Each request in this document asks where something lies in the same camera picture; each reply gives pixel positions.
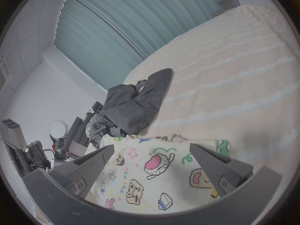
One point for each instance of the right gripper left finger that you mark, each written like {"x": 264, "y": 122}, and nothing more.
{"x": 86, "y": 167}

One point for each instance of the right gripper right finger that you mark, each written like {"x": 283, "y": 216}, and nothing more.
{"x": 222, "y": 170}

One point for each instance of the white printed pyjama top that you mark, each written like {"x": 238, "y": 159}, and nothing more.
{"x": 152, "y": 172}

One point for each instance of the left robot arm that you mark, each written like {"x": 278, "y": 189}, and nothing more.
{"x": 32, "y": 153}

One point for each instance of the dark grey garment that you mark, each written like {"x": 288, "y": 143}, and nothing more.
{"x": 98, "y": 130}

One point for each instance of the black garment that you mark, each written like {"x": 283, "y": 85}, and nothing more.
{"x": 133, "y": 109}

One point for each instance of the bed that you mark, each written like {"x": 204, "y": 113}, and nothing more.
{"x": 234, "y": 78}

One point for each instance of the blue-green curtain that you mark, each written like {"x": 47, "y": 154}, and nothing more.
{"x": 152, "y": 13}
{"x": 93, "y": 50}

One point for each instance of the ceiling air conditioner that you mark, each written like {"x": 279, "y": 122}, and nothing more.
{"x": 5, "y": 75}

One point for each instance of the grey bedside table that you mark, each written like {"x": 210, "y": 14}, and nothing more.
{"x": 225, "y": 5}

